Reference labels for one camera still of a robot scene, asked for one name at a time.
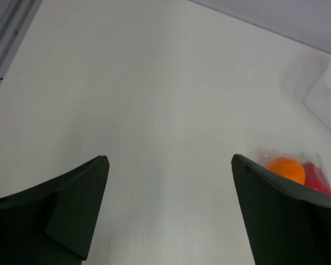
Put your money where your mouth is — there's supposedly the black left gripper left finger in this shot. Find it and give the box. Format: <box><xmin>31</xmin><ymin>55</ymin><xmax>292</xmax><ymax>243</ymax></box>
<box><xmin>0</xmin><ymin>156</ymin><xmax>109</xmax><ymax>264</ymax></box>

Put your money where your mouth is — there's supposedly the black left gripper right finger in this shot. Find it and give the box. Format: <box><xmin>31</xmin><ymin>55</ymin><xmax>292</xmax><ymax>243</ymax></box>
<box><xmin>231</xmin><ymin>154</ymin><xmax>331</xmax><ymax>264</ymax></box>

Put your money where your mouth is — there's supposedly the red fake pepper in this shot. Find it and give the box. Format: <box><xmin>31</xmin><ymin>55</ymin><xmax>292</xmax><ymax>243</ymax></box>
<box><xmin>302</xmin><ymin>162</ymin><xmax>331</xmax><ymax>195</ymax></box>

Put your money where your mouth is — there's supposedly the orange fake fruit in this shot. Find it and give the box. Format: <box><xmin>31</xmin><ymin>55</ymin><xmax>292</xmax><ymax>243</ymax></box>
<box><xmin>265</xmin><ymin>156</ymin><xmax>306</xmax><ymax>185</ymax></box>

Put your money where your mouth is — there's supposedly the clear zip top bag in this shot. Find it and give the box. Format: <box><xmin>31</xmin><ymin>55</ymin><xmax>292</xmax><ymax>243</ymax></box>
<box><xmin>258</xmin><ymin>149</ymin><xmax>330</xmax><ymax>185</ymax></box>

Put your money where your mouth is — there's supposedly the white plastic basket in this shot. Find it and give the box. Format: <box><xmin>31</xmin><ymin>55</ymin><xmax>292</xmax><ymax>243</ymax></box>
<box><xmin>304</xmin><ymin>62</ymin><xmax>331</xmax><ymax>131</ymax></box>

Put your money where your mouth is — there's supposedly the aluminium frame post left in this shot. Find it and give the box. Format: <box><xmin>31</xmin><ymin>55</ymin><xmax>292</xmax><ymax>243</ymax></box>
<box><xmin>0</xmin><ymin>1</ymin><xmax>41</xmax><ymax>85</ymax></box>

